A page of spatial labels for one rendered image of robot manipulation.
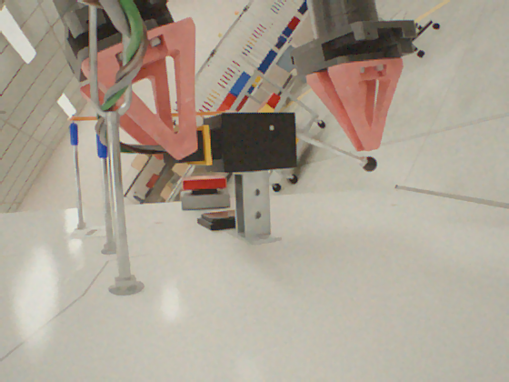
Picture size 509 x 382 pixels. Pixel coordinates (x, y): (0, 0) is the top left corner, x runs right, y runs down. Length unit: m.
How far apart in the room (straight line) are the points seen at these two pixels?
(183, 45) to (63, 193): 8.23
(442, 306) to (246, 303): 0.08
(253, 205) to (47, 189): 8.26
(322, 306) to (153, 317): 0.07
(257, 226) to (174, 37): 0.14
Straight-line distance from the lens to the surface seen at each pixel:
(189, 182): 0.46
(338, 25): 0.34
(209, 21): 9.26
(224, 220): 0.34
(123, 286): 0.20
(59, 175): 8.48
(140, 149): 0.26
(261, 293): 0.19
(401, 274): 0.21
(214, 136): 0.27
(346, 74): 0.32
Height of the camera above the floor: 1.15
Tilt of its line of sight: 12 degrees down
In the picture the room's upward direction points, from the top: 56 degrees counter-clockwise
